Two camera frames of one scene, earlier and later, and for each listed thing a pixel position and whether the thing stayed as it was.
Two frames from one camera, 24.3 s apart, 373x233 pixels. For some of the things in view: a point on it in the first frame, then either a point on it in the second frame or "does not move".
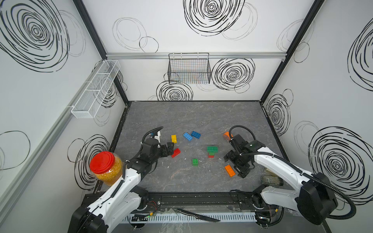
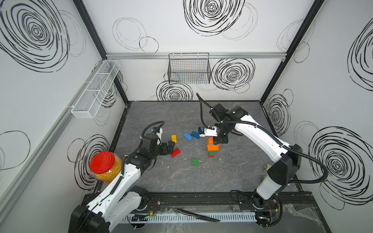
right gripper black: [240, 170] → [222, 141]
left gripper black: [169, 146] does not move
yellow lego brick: [174, 139] does not move
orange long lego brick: [229, 171] → [212, 148]
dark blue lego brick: [195, 134] does not move
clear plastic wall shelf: [87, 105] does not move
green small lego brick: [195, 162] does not move
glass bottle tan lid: [271, 172] → [266, 168]
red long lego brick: [176, 152] does not move
